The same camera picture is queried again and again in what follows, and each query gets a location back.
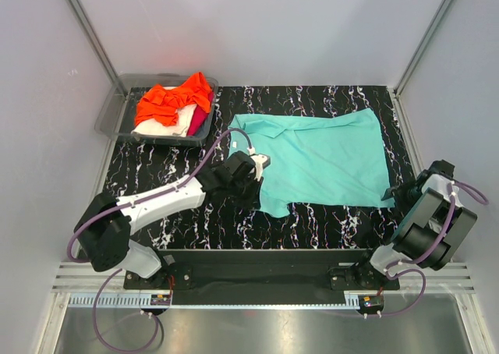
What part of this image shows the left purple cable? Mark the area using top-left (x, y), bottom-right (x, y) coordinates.
top-left (66, 128), bottom-right (257, 352)

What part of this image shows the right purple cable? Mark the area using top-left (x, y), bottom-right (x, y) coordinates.
top-left (358, 180), bottom-right (490, 318)

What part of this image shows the black marble pattern mat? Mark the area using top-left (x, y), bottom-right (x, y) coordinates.
top-left (98, 85), bottom-right (416, 250)

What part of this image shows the clear grey plastic bin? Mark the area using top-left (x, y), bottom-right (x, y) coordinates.
top-left (94, 73), bottom-right (215, 147)

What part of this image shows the right aluminium frame post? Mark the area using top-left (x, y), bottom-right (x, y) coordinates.
top-left (393, 0), bottom-right (457, 97)

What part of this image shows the grey slotted cable duct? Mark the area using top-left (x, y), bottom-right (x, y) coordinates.
top-left (69, 292), bottom-right (363, 310)

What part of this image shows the aluminium front rail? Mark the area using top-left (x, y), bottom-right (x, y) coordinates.
top-left (51, 262), bottom-right (475, 294)

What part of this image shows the orange t shirt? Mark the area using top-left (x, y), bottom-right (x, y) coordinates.
top-left (134, 72), bottom-right (214, 126)

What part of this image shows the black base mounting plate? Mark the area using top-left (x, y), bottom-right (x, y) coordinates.
top-left (124, 250), bottom-right (400, 296)

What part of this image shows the purple cable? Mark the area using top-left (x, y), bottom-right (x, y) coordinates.
top-left (358, 180), bottom-right (490, 318)
top-left (66, 128), bottom-right (257, 352)

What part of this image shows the aluminium frame post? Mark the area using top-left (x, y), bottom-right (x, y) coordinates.
top-left (66, 0), bottom-right (119, 83)
top-left (393, 0), bottom-right (457, 97)

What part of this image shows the magenta t shirt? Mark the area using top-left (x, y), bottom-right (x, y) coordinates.
top-left (187, 105), bottom-right (211, 136)

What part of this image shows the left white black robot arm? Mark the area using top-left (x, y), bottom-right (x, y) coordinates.
top-left (74, 151), bottom-right (271, 289)

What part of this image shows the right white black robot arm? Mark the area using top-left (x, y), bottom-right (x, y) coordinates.
top-left (353, 160), bottom-right (477, 289)

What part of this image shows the left aluminium frame post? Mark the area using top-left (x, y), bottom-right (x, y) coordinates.
top-left (66, 0), bottom-right (119, 83)

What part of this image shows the white t shirt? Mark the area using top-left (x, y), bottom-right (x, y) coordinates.
top-left (131, 103), bottom-right (196, 137)

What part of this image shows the teal t shirt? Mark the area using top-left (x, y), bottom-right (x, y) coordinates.
top-left (229, 109), bottom-right (395, 218)

